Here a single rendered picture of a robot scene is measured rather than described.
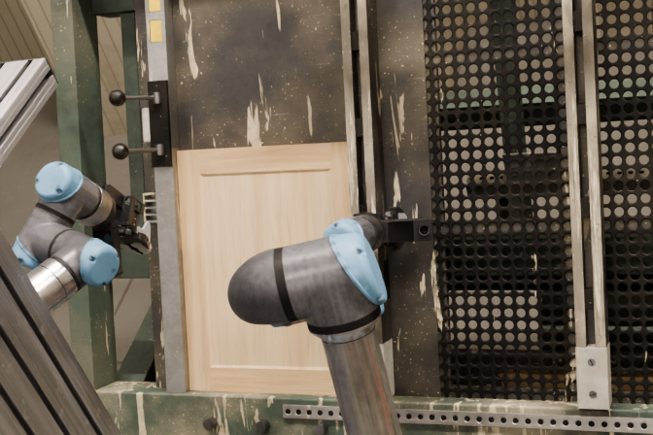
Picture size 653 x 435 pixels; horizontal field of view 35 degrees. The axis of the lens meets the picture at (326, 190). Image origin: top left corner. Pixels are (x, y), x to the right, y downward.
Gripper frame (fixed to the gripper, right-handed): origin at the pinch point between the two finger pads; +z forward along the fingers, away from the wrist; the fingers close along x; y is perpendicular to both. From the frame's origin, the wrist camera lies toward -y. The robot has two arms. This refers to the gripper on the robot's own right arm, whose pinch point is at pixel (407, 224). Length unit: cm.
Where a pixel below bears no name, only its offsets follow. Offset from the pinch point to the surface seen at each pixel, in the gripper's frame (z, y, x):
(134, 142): 4, 71, -21
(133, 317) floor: 131, 157, 46
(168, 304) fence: -4, 58, 18
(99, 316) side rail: -2, 79, 21
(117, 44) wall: 197, 201, -69
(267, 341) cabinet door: -0.8, 34.4, 26.3
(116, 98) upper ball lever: -16, 62, -30
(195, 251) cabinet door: -2, 51, 6
